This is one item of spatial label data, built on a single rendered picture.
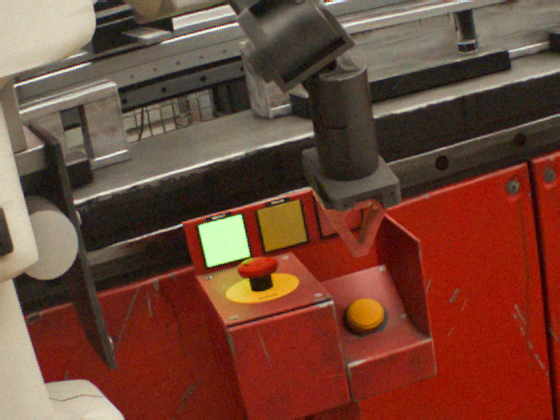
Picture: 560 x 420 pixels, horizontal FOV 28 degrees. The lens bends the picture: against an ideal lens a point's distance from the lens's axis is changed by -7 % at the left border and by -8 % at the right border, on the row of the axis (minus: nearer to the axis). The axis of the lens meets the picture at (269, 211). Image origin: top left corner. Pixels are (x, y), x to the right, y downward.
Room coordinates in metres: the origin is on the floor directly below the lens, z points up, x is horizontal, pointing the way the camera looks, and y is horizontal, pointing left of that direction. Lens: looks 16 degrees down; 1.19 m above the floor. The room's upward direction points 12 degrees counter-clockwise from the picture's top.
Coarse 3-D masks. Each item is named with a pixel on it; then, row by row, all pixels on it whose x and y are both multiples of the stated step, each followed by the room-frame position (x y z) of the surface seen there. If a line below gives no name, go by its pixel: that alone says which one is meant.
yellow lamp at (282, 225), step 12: (288, 204) 1.21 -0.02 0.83; (264, 216) 1.20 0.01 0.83; (276, 216) 1.20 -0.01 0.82; (288, 216) 1.21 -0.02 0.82; (300, 216) 1.21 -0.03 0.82; (264, 228) 1.20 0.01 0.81; (276, 228) 1.20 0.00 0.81; (288, 228) 1.21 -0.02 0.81; (300, 228) 1.21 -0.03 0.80; (264, 240) 1.20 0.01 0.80; (276, 240) 1.20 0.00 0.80; (288, 240) 1.21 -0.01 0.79; (300, 240) 1.21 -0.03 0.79
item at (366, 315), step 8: (352, 304) 1.14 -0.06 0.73; (360, 304) 1.14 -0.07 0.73; (368, 304) 1.14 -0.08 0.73; (376, 304) 1.14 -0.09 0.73; (352, 312) 1.13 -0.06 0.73; (360, 312) 1.13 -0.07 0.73; (368, 312) 1.13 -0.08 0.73; (376, 312) 1.13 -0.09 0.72; (352, 320) 1.13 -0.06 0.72; (360, 320) 1.12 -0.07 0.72; (368, 320) 1.12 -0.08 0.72; (376, 320) 1.12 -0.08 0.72; (352, 328) 1.13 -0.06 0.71; (360, 328) 1.12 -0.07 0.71; (368, 328) 1.12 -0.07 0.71; (376, 328) 1.12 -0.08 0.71
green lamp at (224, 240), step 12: (240, 216) 1.20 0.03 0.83; (204, 228) 1.19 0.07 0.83; (216, 228) 1.19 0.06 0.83; (228, 228) 1.20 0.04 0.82; (240, 228) 1.20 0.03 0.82; (204, 240) 1.19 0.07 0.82; (216, 240) 1.19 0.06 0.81; (228, 240) 1.19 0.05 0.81; (240, 240) 1.20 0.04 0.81; (216, 252) 1.19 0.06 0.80; (228, 252) 1.19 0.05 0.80; (240, 252) 1.20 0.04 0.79; (216, 264) 1.19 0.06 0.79
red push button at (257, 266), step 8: (256, 256) 1.13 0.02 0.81; (264, 256) 1.12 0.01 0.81; (240, 264) 1.12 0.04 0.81; (248, 264) 1.11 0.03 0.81; (256, 264) 1.11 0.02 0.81; (264, 264) 1.10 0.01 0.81; (272, 264) 1.10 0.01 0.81; (240, 272) 1.11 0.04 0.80; (248, 272) 1.10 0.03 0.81; (256, 272) 1.10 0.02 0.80; (264, 272) 1.10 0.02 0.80; (272, 272) 1.10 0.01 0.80; (256, 280) 1.11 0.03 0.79; (264, 280) 1.11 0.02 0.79; (256, 288) 1.11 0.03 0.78; (264, 288) 1.11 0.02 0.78
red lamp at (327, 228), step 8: (320, 208) 1.21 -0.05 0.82; (320, 216) 1.21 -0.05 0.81; (344, 216) 1.22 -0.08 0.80; (352, 216) 1.22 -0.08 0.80; (360, 216) 1.22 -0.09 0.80; (328, 224) 1.21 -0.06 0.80; (352, 224) 1.22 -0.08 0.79; (360, 224) 1.22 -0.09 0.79; (328, 232) 1.21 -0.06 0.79; (336, 232) 1.21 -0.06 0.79
